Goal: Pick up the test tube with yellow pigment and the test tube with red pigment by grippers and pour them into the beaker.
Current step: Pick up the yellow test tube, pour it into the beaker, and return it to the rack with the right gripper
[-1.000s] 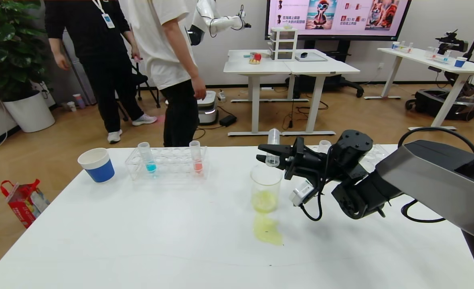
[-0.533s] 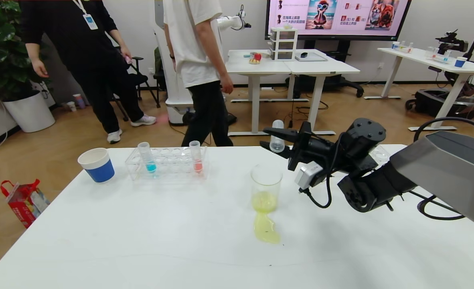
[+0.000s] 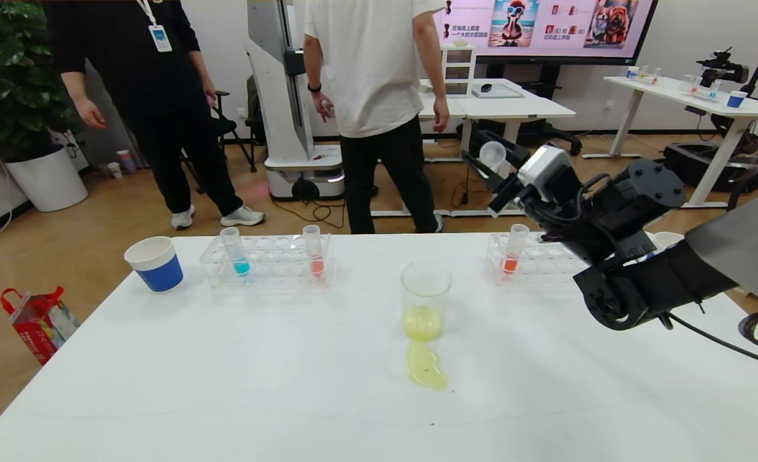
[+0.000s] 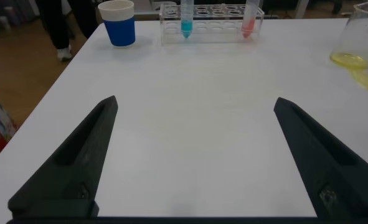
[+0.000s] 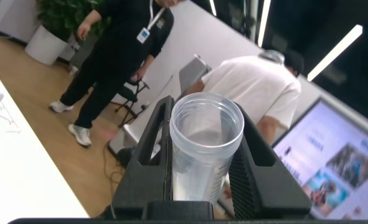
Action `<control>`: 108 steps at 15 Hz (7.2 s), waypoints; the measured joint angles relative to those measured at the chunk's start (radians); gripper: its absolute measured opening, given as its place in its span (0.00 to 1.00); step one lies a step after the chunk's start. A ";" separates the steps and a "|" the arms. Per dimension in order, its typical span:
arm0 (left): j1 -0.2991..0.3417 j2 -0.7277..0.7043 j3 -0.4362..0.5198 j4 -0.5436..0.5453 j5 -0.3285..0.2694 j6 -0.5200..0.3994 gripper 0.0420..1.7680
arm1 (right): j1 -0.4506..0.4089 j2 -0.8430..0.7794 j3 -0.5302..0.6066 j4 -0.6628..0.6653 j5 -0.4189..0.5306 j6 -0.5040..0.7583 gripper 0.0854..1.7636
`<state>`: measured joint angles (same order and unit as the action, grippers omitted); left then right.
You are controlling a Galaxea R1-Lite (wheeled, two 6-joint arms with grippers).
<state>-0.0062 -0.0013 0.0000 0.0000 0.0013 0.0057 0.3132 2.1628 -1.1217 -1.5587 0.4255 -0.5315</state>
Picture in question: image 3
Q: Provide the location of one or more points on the person in white shirt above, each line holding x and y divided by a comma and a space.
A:
372, 64

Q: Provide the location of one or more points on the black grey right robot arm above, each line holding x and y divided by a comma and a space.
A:
642, 282

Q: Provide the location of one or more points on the white humanoid robot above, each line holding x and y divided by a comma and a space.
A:
283, 96

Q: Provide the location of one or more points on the yellow liquid puddle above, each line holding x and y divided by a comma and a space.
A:
425, 369

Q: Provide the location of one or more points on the yellow pigment test tube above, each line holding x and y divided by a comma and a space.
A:
492, 154

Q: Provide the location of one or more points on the small white cup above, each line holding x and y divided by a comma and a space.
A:
115, 171

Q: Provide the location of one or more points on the green leafy plant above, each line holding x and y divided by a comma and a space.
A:
7, 77

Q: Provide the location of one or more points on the black wheeled screen stand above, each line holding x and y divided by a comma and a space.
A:
546, 131

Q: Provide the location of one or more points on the small pink bottle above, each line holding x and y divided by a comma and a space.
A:
127, 162

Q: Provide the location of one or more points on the white drawer organizer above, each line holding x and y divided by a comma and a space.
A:
461, 70

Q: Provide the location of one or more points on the red gift bag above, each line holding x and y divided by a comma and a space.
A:
36, 327

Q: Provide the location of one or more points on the clear rack with small tubes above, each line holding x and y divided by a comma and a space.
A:
642, 77
699, 90

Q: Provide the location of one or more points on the clear acrylic test tube rack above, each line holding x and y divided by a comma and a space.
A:
539, 266
276, 260

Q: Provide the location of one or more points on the person in black clothes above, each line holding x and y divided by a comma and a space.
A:
148, 77

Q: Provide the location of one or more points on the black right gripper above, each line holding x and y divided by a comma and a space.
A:
505, 197

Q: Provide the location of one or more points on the large wall display screen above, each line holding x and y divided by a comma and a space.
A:
578, 25

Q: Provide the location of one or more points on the red pigment test tube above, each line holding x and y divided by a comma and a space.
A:
511, 263
316, 264

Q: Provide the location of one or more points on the long white desk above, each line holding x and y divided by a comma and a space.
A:
674, 90

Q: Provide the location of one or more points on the clear glass beaker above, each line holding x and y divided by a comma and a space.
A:
425, 321

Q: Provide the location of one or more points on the blue white paper cup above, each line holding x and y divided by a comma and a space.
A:
158, 273
666, 239

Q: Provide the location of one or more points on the small blue paper cup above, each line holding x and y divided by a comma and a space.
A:
736, 100

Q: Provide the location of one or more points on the white plant pot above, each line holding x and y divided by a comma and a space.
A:
49, 183

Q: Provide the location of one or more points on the grey tablet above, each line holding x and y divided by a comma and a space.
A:
501, 93

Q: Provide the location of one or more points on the black wheeled robot base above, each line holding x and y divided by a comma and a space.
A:
699, 160

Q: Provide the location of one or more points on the blue pigment test tube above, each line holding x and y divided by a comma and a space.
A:
241, 266

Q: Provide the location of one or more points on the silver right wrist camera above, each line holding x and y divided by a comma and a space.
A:
546, 170

